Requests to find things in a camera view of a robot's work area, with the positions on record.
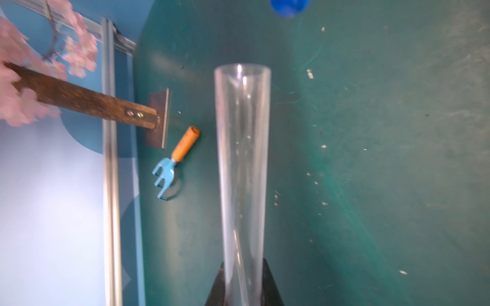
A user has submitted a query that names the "blue garden fork wooden handle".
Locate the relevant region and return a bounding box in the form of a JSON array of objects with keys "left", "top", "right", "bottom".
[{"left": 152, "top": 126, "right": 200, "bottom": 201}]

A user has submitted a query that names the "clear test tube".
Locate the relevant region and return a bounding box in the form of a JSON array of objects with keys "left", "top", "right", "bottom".
[{"left": 214, "top": 64, "right": 271, "bottom": 305}]

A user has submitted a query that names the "right aluminium frame post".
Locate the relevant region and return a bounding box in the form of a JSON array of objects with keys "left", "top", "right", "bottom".
[{"left": 7, "top": 0, "right": 137, "bottom": 56}]

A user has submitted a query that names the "blue stopper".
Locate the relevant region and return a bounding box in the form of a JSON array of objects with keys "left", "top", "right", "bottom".
[{"left": 270, "top": 0, "right": 310, "bottom": 17}]

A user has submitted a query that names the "back aluminium frame bar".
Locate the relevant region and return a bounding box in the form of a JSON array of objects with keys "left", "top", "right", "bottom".
[{"left": 100, "top": 18, "right": 123, "bottom": 305}]

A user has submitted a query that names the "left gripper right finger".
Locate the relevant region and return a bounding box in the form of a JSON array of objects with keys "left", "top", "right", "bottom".
[{"left": 262, "top": 259, "right": 284, "bottom": 306}]

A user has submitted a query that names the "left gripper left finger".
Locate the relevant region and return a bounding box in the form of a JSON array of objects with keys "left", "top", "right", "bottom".
[{"left": 204, "top": 263, "right": 226, "bottom": 306}]

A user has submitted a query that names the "pink cherry blossom tree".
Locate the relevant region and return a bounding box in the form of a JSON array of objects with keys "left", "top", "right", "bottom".
[{"left": 0, "top": 0, "right": 171, "bottom": 150}]

